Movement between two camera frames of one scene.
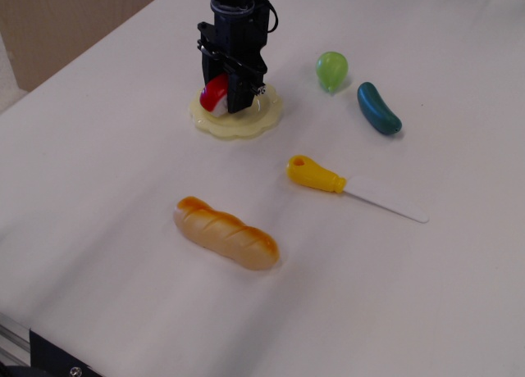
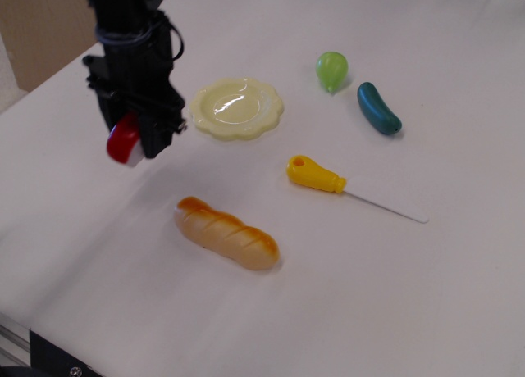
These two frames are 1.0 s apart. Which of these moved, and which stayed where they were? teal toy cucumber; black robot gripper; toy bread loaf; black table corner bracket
Moved: black robot gripper
Stayed: toy bread loaf; black table corner bracket; teal toy cucumber
